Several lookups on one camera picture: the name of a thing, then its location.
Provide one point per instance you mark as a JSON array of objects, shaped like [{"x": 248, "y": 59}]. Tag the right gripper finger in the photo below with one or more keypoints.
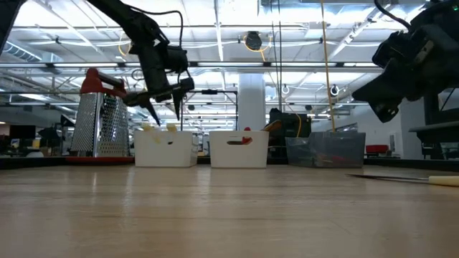
[{"x": 380, "y": 96}]

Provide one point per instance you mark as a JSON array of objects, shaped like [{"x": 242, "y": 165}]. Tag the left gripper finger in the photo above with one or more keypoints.
[
  {"x": 143, "y": 102},
  {"x": 178, "y": 102}
]

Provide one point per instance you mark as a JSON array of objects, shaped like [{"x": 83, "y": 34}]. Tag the red silicone spoon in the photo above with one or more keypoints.
[{"x": 246, "y": 140}]

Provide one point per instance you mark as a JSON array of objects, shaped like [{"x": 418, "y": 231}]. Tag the brown wooden spoon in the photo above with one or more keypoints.
[{"x": 273, "y": 125}]

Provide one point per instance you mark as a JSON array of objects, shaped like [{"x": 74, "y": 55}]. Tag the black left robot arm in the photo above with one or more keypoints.
[{"x": 122, "y": 14}]

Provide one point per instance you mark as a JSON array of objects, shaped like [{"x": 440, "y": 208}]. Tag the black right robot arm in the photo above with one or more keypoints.
[{"x": 446, "y": 10}]

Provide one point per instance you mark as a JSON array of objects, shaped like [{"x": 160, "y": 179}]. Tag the red and steel box grater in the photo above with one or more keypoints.
[{"x": 102, "y": 125}]

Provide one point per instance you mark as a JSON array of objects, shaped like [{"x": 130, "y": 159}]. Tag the red seat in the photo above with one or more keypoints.
[{"x": 377, "y": 148}]

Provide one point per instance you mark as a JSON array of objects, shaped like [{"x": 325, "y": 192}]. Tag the white plastic bin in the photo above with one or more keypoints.
[
  {"x": 238, "y": 156},
  {"x": 165, "y": 154}
]

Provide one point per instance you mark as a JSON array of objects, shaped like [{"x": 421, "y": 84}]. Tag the white building pillar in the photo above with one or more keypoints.
[{"x": 251, "y": 104}]

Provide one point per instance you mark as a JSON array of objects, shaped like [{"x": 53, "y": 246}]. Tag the smoky transparent plastic bin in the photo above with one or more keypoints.
[{"x": 326, "y": 148}]

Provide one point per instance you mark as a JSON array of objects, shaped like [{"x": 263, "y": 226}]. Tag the dark green equipment box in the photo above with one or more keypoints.
[{"x": 290, "y": 125}]

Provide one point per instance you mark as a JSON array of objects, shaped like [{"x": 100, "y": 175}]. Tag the black background monitor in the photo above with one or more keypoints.
[{"x": 22, "y": 132}]

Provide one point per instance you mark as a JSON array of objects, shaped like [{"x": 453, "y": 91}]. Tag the black background rig frame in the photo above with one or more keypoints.
[{"x": 215, "y": 92}]

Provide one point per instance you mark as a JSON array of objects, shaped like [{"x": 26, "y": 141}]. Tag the black overhead camera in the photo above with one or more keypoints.
[{"x": 253, "y": 40}]

